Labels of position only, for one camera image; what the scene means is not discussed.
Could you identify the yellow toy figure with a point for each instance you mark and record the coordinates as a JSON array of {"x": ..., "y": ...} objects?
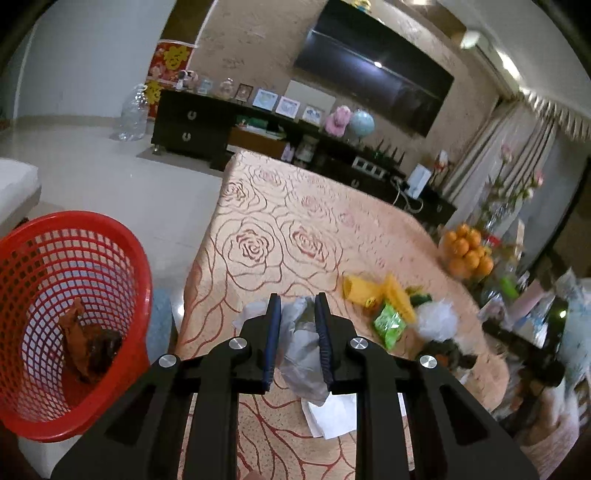
[{"x": 362, "y": 3}]

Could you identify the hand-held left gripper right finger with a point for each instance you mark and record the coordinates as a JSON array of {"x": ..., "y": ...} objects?
[{"x": 323, "y": 346}]

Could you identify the glass snow globe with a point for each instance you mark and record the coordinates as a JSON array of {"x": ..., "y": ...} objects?
[{"x": 226, "y": 88}]

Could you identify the red plastic basket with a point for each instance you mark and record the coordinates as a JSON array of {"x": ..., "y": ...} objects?
[{"x": 129, "y": 323}]

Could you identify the brown crumpled paper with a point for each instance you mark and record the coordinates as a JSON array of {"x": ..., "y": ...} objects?
[{"x": 85, "y": 346}]

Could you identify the black flat television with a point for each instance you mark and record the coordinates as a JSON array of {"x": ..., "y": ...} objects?
[{"x": 374, "y": 69}]

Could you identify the rose printed tablecloth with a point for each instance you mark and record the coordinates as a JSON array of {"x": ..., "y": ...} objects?
[{"x": 286, "y": 207}]

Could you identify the pile of oranges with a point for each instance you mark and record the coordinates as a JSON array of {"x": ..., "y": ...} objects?
[{"x": 466, "y": 251}]

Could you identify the white picture frame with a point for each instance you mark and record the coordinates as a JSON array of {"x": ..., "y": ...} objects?
[
  {"x": 313, "y": 115},
  {"x": 288, "y": 106},
  {"x": 265, "y": 99}
]

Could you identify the dark crumpled wrapper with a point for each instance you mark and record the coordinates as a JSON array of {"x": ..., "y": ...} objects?
[{"x": 450, "y": 353}]

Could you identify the pink plush toy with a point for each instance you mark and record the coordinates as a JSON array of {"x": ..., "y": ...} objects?
[{"x": 337, "y": 121}]

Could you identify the dark television cabinet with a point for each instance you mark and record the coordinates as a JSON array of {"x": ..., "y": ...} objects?
[{"x": 194, "y": 124}]

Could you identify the white board panel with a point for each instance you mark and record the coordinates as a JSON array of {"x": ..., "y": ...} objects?
[{"x": 314, "y": 92}]

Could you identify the red festive wall poster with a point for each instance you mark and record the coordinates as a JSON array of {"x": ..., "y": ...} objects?
[{"x": 171, "y": 60}]

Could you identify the white plastic bag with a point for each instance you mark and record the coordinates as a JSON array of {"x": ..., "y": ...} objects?
[{"x": 436, "y": 318}]

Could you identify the dark green wrapper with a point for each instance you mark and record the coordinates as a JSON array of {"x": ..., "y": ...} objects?
[{"x": 418, "y": 295}]

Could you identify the large clear water bottle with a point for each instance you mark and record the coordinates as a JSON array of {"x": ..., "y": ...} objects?
[{"x": 133, "y": 115}]

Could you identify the white upright device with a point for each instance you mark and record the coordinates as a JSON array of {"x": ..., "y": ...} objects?
[{"x": 419, "y": 180}]

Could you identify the light blue globe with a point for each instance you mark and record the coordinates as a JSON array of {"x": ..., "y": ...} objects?
[{"x": 361, "y": 123}]

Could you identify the dark picture frame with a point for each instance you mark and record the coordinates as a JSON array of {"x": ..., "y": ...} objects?
[{"x": 243, "y": 92}]

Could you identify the white sofa cushion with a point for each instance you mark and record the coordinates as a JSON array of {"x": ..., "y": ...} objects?
[{"x": 16, "y": 184}]

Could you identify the black antenna router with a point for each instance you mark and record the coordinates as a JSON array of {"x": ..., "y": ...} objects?
[{"x": 385, "y": 159}]

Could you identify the white air conditioner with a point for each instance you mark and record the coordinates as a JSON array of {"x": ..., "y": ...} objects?
[{"x": 491, "y": 55}]

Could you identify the translucent plastic bag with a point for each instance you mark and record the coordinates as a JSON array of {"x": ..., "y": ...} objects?
[{"x": 300, "y": 360}]

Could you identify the brown wooden box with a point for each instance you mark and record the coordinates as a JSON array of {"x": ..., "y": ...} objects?
[{"x": 256, "y": 143}]

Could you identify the yellow mesh wrapper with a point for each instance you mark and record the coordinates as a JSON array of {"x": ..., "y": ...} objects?
[{"x": 400, "y": 295}]

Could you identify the white power strip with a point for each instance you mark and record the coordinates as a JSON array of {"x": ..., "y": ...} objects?
[{"x": 369, "y": 167}]

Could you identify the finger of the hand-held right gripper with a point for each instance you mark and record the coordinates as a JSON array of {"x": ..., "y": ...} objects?
[{"x": 508, "y": 334}]

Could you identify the small white camera robot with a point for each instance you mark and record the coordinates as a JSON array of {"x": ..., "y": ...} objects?
[{"x": 183, "y": 81}]

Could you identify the pink artificial flowers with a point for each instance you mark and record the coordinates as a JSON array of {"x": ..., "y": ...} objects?
[{"x": 508, "y": 184}]

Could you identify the striped curtain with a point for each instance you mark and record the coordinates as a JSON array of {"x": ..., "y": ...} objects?
[{"x": 521, "y": 147}]

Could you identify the white tissue paper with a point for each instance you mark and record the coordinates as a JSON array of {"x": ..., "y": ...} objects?
[{"x": 330, "y": 417}]

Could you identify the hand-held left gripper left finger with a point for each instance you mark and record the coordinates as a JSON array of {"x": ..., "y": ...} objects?
[{"x": 272, "y": 341}]

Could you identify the green snack packet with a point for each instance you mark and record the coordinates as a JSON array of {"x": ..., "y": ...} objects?
[{"x": 388, "y": 323}]

